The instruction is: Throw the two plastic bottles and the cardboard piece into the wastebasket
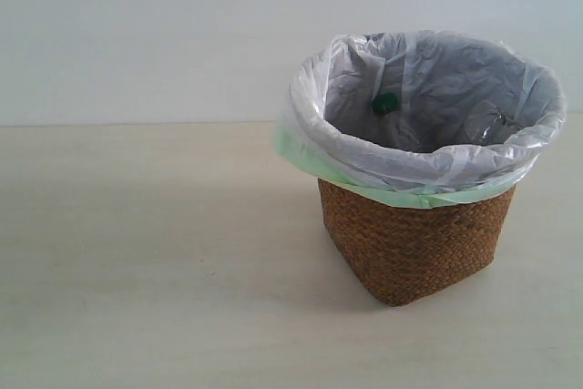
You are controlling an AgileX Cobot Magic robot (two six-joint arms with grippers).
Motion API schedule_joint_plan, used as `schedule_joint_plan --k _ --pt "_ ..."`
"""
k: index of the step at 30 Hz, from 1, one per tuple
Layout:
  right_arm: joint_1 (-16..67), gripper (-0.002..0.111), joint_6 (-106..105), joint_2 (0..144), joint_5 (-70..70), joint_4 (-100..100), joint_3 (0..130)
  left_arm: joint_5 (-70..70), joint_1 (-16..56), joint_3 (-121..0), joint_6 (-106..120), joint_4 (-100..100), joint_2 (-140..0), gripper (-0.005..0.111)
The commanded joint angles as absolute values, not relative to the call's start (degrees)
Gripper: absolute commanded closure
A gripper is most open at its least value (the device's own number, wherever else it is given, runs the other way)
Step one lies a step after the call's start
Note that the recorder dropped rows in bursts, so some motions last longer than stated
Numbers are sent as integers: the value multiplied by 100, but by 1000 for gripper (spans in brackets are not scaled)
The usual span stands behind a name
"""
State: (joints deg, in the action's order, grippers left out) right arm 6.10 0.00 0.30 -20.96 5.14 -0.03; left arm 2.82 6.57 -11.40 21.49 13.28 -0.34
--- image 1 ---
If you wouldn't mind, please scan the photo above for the clear bottle green label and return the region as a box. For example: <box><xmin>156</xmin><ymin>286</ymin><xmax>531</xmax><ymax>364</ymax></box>
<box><xmin>371</xmin><ymin>92</ymin><xmax>419</xmax><ymax>152</ymax></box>

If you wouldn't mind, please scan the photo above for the clear bottle red label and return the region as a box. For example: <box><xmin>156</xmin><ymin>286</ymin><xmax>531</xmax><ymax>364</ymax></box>
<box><xmin>458</xmin><ymin>101</ymin><xmax>521</xmax><ymax>147</ymax></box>

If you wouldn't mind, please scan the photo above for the woven brown wicker bin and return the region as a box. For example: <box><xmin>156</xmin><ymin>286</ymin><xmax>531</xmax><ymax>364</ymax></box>
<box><xmin>318</xmin><ymin>180</ymin><xmax>515</xmax><ymax>306</ymax></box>

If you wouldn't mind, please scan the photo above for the translucent white bin liner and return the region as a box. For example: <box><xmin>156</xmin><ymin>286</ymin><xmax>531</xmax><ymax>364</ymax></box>
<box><xmin>279</xmin><ymin>31</ymin><xmax>567</xmax><ymax>194</ymax></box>

